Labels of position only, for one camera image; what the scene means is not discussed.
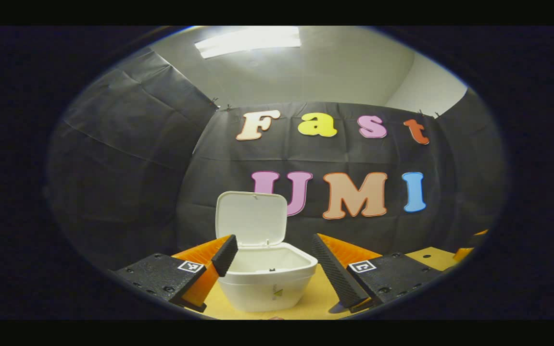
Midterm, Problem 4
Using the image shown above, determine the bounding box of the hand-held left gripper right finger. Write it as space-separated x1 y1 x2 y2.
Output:
311 233 444 314

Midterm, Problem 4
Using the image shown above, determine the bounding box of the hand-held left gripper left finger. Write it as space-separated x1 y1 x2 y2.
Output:
113 234 239 313

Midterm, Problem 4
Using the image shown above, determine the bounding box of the white desktop garbage bin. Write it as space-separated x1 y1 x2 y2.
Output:
214 191 319 312

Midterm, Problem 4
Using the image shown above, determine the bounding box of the black backdrop cloth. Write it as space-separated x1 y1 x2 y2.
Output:
46 46 507 270

